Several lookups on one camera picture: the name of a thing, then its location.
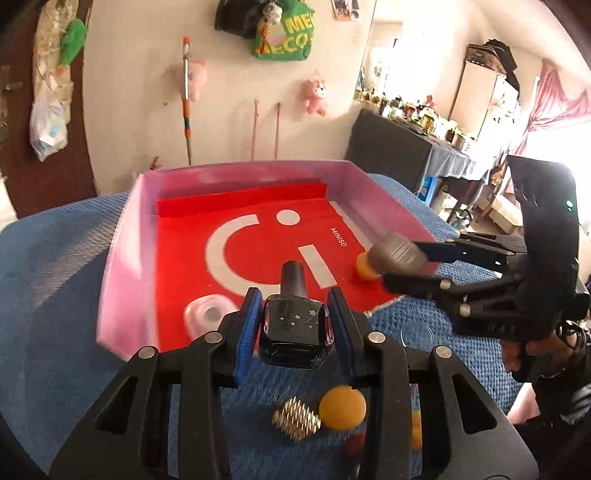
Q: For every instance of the small translucent glass bottle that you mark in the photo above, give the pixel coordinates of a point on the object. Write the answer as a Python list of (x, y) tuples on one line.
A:
[(397, 256)]

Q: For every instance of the pale pink plush toy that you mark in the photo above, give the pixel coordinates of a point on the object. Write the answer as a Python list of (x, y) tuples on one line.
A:
[(198, 76)]

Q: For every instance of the person's right hand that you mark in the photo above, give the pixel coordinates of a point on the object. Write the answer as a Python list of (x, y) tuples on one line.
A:
[(513, 357)]

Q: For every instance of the white cushioned stool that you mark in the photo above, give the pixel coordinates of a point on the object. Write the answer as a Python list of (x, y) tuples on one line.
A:
[(505, 210)]

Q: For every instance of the mop pole with orange grips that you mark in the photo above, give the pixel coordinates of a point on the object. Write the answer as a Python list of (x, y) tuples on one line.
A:
[(186, 92)]

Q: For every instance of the row of small bottles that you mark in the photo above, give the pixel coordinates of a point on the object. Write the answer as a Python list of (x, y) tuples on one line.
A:
[(415, 110)]

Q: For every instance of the green tote bag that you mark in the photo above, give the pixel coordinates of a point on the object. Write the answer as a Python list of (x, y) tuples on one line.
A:
[(286, 41)]

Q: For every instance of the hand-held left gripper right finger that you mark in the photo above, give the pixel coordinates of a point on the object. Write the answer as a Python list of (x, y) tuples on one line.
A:
[(340, 337)]

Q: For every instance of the wall photo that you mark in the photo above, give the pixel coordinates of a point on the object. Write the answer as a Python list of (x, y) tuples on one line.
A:
[(345, 9)]

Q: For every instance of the dark bag on wardrobe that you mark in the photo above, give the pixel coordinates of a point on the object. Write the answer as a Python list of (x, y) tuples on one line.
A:
[(489, 55)]

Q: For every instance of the white wardrobe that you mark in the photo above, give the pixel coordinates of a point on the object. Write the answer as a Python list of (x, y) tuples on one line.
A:
[(475, 97)]

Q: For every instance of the black starry nail polish bottle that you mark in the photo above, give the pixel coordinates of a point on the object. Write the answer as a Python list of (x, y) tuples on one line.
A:
[(295, 332)]

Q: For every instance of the pink bear plush toy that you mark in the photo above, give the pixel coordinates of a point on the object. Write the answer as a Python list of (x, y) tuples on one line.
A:
[(316, 94)]

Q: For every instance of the red printed liner sheet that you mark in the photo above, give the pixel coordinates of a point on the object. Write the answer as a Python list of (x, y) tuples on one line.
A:
[(184, 258)]

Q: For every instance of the brown wooden door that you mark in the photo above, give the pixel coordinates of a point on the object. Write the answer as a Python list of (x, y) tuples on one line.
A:
[(18, 175)]

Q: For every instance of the pink cardboard box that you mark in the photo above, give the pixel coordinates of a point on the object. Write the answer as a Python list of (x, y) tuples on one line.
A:
[(124, 277)]

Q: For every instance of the black covered table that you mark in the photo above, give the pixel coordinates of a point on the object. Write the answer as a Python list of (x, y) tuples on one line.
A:
[(388, 143)]

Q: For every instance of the blue plastic stool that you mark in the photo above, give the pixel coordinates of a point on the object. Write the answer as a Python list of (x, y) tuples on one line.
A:
[(427, 189)]

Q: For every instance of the silver studded cylinder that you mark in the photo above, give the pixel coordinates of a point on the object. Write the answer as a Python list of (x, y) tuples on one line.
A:
[(295, 421)]

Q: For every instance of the wall mirror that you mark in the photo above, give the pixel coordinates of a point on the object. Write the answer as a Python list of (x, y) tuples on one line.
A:
[(374, 69)]

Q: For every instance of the black backpack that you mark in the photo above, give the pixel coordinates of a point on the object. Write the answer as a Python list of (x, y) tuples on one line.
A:
[(235, 21)]

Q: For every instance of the clear hanging wall organizer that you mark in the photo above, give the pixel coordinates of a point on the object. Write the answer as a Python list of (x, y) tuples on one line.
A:
[(51, 55)]

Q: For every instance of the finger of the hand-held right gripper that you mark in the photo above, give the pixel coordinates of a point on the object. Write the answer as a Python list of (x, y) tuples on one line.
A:
[(438, 251), (415, 286)]

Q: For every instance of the white plastic bag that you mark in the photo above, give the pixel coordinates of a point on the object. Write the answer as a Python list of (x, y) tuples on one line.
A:
[(46, 129)]

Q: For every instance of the orange round cap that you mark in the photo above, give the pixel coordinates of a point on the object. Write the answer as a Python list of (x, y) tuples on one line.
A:
[(362, 270), (341, 408), (416, 431)]

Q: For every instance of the pink curtain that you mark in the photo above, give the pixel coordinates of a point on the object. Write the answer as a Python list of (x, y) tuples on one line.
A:
[(549, 106)]

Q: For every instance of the green plush toy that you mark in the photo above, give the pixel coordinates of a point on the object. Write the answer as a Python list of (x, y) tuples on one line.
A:
[(74, 41)]

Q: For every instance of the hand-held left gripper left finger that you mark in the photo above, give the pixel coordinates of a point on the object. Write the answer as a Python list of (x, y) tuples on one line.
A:
[(247, 334)]

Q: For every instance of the pink stick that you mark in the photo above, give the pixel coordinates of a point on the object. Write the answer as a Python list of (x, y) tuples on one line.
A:
[(277, 131), (254, 129)]

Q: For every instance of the white rounded plastic case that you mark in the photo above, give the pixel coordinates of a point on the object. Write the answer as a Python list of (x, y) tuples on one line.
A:
[(203, 318)]

